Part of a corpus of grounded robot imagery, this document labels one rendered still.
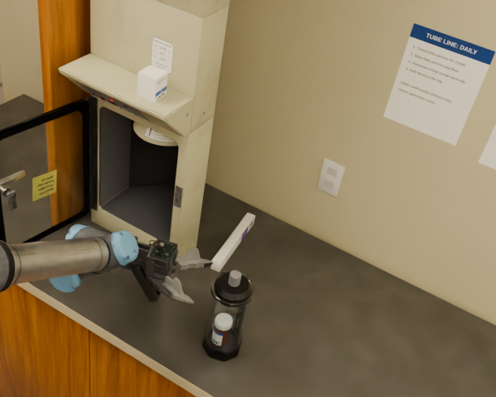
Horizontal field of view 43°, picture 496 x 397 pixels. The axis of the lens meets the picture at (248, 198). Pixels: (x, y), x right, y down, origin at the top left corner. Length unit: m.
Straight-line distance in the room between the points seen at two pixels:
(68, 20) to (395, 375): 1.24
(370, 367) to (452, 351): 0.26
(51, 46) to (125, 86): 0.22
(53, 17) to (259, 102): 0.68
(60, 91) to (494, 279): 1.32
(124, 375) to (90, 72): 0.84
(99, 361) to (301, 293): 0.61
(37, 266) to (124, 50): 0.61
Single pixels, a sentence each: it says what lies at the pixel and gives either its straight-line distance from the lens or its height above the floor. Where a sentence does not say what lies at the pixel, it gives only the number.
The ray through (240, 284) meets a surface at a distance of 1.52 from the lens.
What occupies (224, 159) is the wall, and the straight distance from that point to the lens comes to 2.14.
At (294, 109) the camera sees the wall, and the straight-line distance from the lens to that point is 1.92.
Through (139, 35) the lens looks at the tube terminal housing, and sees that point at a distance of 1.56.
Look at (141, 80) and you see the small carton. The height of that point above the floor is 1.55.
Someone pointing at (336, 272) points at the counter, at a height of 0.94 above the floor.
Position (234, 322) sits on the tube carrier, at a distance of 1.56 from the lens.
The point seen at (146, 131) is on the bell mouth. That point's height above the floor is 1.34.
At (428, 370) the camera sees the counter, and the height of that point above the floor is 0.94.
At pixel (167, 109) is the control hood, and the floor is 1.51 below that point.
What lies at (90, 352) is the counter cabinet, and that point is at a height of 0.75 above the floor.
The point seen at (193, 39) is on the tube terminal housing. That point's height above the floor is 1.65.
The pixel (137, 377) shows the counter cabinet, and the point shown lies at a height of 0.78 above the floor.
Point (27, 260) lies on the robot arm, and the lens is 1.24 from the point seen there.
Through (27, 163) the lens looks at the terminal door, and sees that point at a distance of 1.70.
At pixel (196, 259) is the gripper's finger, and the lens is 1.60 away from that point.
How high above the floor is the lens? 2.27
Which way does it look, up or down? 38 degrees down
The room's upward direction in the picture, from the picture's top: 11 degrees clockwise
